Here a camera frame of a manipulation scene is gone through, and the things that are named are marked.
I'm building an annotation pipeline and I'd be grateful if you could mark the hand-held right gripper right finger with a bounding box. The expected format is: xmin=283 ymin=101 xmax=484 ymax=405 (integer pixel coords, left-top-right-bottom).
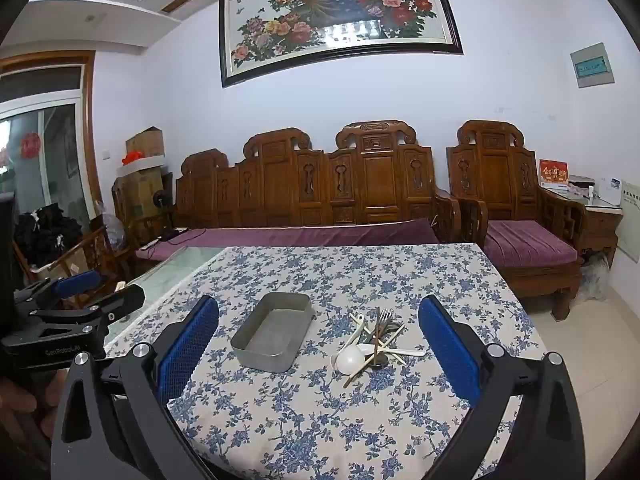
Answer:
xmin=417 ymin=295 xmax=586 ymax=480

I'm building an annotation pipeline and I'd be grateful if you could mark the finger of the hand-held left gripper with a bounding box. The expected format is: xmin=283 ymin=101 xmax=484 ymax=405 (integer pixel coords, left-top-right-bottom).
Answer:
xmin=14 ymin=269 xmax=103 ymax=311
xmin=22 ymin=284 xmax=147 ymax=334

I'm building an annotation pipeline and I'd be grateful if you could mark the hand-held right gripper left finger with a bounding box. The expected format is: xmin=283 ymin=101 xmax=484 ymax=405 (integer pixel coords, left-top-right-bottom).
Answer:
xmin=50 ymin=294 xmax=221 ymax=480

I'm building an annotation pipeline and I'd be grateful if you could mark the dark brown chopstick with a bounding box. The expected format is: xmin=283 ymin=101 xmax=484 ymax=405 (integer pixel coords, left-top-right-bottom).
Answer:
xmin=369 ymin=325 xmax=387 ymax=360

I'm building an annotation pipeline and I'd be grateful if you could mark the light wooden chopstick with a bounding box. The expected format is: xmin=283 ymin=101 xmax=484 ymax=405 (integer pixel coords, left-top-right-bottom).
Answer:
xmin=342 ymin=330 xmax=392 ymax=389

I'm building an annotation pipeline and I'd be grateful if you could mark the metal tray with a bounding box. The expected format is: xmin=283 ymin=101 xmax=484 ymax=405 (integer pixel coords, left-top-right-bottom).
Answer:
xmin=230 ymin=291 xmax=316 ymax=374

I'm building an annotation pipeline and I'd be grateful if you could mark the person's left hand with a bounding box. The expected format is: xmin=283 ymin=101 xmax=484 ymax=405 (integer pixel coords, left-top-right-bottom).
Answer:
xmin=0 ymin=377 xmax=51 ymax=461

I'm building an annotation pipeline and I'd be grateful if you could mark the wooden chair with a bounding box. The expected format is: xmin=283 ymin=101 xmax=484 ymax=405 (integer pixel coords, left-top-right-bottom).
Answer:
xmin=12 ymin=225 xmax=132 ymax=307

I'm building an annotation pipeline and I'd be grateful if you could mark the pile of black bags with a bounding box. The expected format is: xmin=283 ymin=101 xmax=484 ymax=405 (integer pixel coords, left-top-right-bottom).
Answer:
xmin=14 ymin=204 xmax=83 ymax=268

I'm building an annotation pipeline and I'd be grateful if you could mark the metal fork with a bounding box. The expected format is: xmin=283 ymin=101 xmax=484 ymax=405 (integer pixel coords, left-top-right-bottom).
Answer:
xmin=376 ymin=307 xmax=395 ymax=341

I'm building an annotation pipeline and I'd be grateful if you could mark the purple armchair cushion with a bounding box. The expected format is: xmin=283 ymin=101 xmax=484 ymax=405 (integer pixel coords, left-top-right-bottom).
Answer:
xmin=484 ymin=220 xmax=581 ymax=268

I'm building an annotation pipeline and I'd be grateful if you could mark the blue floral tablecloth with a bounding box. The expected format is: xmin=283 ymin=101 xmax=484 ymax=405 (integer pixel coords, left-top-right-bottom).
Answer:
xmin=102 ymin=242 xmax=546 ymax=480

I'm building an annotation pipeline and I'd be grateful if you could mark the small cardboard box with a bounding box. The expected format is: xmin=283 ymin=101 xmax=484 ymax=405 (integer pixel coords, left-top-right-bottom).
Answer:
xmin=125 ymin=127 xmax=165 ymax=158

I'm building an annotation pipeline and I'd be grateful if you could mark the purple sofa cushion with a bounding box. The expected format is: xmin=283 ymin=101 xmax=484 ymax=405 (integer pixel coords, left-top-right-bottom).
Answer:
xmin=135 ymin=219 xmax=441 ymax=263

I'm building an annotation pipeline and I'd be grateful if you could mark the clear plastic bag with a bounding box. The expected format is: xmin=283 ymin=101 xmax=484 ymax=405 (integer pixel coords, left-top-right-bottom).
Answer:
xmin=580 ymin=252 xmax=613 ymax=303

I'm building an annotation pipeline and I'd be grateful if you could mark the carved wooden armchair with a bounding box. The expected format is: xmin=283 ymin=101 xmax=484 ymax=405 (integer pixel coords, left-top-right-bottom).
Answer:
xmin=446 ymin=120 xmax=588 ymax=322

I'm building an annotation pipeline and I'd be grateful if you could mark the wooden side table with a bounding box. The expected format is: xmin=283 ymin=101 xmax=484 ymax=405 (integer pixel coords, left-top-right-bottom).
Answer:
xmin=582 ymin=195 xmax=623 ymax=266

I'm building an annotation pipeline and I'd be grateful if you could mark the red box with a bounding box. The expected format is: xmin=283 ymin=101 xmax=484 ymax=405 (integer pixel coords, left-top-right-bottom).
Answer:
xmin=539 ymin=159 xmax=569 ymax=184

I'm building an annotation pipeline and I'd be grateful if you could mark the carved wooden sofa bench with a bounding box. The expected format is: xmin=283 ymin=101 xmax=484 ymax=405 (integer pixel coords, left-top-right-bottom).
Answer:
xmin=172 ymin=120 xmax=463 ymax=243

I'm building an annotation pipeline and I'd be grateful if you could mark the white radiator panel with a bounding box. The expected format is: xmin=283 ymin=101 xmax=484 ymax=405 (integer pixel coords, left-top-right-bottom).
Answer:
xmin=615 ymin=180 xmax=640 ymax=263

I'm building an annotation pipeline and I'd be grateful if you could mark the white device box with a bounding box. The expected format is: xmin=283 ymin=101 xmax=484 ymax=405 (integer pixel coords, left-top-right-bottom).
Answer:
xmin=600 ymin=177 xmax=623 ymax=206

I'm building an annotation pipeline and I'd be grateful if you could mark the framed peacock painting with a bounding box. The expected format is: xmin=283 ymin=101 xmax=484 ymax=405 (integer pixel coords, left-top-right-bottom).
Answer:
xmin=218 ymin=0 xmax=463 ymax=89

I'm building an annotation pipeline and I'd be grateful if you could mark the wooden door frame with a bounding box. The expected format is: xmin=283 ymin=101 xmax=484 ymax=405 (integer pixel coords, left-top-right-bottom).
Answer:
xmin=0 ymin=50 xmax=103 ymax=221

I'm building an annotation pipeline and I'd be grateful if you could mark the white wall panel box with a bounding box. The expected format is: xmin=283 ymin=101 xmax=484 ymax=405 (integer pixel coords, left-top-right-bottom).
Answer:
xmin=570 ymin=42 xmax=616 ymax=89

